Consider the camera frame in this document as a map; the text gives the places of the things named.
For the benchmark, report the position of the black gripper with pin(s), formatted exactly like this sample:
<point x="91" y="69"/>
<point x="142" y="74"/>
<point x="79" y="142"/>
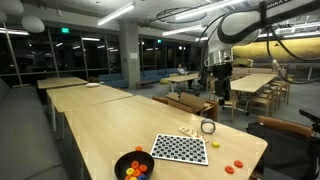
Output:
<point x="222" y="71"/>

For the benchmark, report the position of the round orange disc block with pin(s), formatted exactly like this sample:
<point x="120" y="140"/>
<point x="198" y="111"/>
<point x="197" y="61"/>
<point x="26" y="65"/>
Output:
<point x="227" y="170"/>
<point x="236" y="164"/>

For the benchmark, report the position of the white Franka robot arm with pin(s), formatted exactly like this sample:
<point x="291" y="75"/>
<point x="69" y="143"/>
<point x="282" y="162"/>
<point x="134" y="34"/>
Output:
<point x="233" y="30"/>

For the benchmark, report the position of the black bowl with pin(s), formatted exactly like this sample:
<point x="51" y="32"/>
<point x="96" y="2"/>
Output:
<point x="120" y="164"/>

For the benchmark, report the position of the white round pendant lamp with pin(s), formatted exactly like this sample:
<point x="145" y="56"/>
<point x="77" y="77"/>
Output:
<point x="10" y="6"/>
<point x="2" y="16"/>
<point x="32" y="24"/>

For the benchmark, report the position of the wooden dining chair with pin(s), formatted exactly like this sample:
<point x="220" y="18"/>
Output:
<point x="285" y="90"/>
<point x="263" y="100"/>
<point x="234" y="100"/>

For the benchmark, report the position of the long wooden dining table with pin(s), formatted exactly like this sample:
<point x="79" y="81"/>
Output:
<point x="251" y="81"/>

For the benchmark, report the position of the light wooden table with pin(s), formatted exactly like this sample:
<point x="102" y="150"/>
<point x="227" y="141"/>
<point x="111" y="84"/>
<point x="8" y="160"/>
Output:
<point x="181" y="78"/>
<point x="86" y="96"/>
<point x="60" y="82"/>

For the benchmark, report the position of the seated person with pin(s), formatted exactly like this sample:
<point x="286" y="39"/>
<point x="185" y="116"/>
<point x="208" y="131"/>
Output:
<point x="181" y="69"/>

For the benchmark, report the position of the wooden peg toy board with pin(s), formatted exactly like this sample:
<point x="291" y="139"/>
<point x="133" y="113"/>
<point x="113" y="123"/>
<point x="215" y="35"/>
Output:
<point x="188" y="131"/>

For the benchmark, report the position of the yellow cube block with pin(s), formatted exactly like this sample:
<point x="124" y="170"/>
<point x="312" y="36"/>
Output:
<point x="215" y="144"/>

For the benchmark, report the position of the yellow pouf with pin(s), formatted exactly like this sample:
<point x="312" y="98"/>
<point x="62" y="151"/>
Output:
<point x="164" y="81"/>

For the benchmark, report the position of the black chair brown backrest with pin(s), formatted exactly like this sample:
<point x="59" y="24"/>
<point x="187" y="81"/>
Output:
<point x="283" y="125"/>

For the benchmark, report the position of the blue sofa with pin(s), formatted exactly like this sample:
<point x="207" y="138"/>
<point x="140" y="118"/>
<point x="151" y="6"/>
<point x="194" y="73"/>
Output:
<point x="111" y="80"/>
<point x="153" y="75"/>

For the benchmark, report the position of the ceiling tube light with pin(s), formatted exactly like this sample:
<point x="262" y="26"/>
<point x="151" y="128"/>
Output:
<point x="116" y="13"/>
<point x="181" y="30"/>
<point x="206" y="8"/>

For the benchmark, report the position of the black white checkerboard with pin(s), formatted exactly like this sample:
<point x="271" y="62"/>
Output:
<point x="180" y="149"/>

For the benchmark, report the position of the low wooden coffee table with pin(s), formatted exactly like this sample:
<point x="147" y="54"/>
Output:
<point x="145" y="82"/>

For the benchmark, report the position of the small orange block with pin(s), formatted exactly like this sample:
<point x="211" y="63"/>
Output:
<point x="138" y="148"/>

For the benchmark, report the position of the white plate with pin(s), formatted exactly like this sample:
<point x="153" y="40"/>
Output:
<point x="92" y="85"/>

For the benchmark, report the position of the green exit sign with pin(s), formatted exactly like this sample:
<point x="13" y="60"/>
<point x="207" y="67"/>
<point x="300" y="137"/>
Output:
<point x="65" y="30"/>

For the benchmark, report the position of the gray upholstered bench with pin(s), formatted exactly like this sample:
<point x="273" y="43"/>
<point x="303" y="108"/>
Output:
<point x="23" y="140"/>

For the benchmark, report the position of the silver duct tape roll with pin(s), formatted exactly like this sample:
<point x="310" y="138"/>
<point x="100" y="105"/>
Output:
<point x="202" y="126"/>

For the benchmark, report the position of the black camera on tripod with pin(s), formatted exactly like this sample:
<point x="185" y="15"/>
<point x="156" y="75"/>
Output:
<point x="308" y="115"/>

